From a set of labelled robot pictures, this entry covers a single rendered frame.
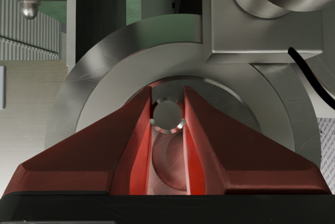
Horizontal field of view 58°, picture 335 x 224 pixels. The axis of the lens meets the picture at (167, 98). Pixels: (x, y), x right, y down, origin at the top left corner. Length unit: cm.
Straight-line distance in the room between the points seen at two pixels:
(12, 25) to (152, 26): 348
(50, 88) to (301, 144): 42
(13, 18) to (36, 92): 315
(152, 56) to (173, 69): 1
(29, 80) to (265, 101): 43
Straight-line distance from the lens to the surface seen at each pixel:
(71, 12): 18
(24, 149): 54
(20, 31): 371
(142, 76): 16
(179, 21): 17
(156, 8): 52
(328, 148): 39
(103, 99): 16
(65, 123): 17
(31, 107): 53
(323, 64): 18
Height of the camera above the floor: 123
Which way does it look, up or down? 3 degrees down
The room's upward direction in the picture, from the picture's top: 179 degrees clockwise
